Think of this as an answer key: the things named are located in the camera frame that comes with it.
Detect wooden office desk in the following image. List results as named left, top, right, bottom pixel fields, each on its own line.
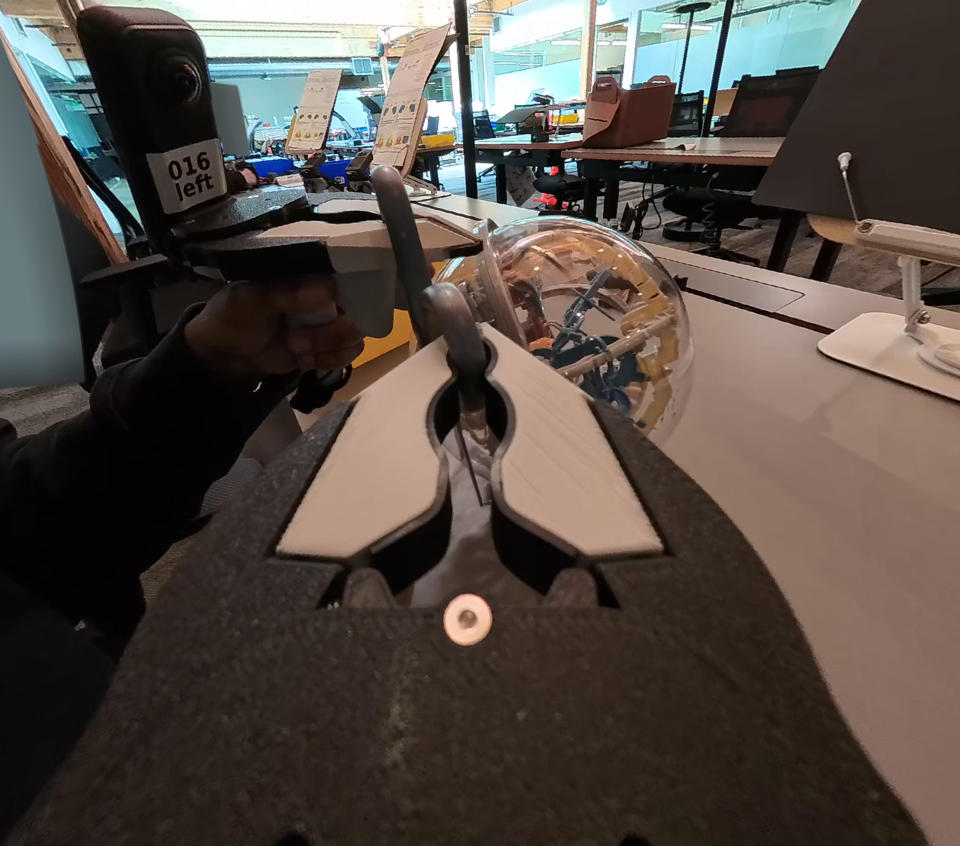
left=561, top=137, right=785, bottom=224

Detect black display board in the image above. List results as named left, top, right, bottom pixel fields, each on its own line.
left=753, top=0, right=960, bottom=239

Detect small cardboard instruction board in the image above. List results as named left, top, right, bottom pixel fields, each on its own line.
left=285, top=69, right=344, bottom=157

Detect brown tote bag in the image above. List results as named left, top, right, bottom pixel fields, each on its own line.
left=581, top=75, right=678, bottom=149

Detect tall cardboard instruction board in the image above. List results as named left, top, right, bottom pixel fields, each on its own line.
left=371, top=23, right=455, bottom=179

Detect short black floor lamp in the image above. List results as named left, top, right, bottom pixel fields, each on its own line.
left=675, top=2, right=714, bottom=97

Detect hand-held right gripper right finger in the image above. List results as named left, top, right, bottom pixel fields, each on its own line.
left=480, top=323, right=667, bottom=559

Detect clear maze puzzle ball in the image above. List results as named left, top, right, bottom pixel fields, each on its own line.
left=433, top=216, right=695, bottom=449

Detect grey desk cable cover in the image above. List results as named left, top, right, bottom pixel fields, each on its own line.
left=660, top=253, right=805, bottom=314

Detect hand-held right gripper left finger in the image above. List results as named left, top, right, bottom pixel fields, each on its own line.
left=276, top=339, right=453, bottom=559

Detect grey handled scissors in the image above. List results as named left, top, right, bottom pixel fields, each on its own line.
left=371, top=165, right=500, bottom=505

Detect black floor lamp pole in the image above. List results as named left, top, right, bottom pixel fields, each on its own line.
left=444, top=0, right=481, bottom=198

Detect yellow plastic bin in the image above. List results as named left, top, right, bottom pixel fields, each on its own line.
left=351, top=321, right=417, bottom=370

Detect person's left forearm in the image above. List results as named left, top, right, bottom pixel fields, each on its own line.
left=0, top=306, right=301, bottom=607

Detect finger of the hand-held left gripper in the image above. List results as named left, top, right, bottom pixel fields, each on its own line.
left=253, top=218, right=483, bottom=274
left=309, top=197, right=455, bottom=226

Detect person's left hand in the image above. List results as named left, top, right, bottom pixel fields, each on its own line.
left=182, top=276, right=366, bottom=398

